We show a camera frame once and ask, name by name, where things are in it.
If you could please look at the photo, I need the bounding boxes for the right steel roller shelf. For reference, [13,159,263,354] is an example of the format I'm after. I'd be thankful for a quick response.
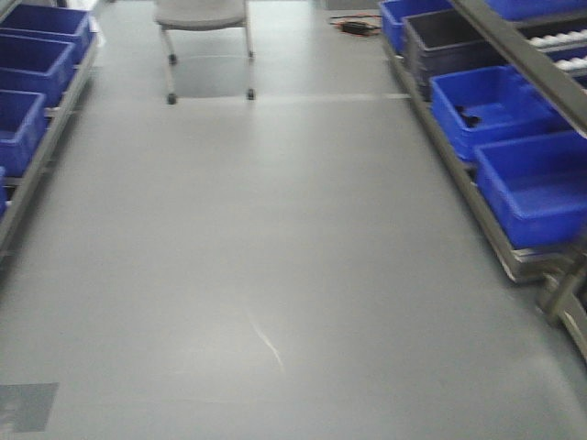
[382,1,586,353]

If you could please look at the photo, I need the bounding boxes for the grey wheeled chair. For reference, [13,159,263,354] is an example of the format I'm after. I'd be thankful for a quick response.
[153,0,256,105]

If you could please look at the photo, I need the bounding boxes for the black power adapter with cable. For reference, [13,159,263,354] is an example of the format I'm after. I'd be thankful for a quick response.
[328,14,382,37]

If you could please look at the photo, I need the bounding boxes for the blue plastic bin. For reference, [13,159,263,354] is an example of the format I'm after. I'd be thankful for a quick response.
[1,90,48,178]
[379,0,453,54]
[1,4,94,64]
[1,34,74,107]
[474,131,586,249]

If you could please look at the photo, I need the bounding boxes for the dark navy plastic bin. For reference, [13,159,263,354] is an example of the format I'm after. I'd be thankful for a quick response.
[403,9,505,102]

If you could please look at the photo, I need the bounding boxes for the blue bin with black parts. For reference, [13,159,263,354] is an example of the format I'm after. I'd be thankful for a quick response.
[430,66,571,163]

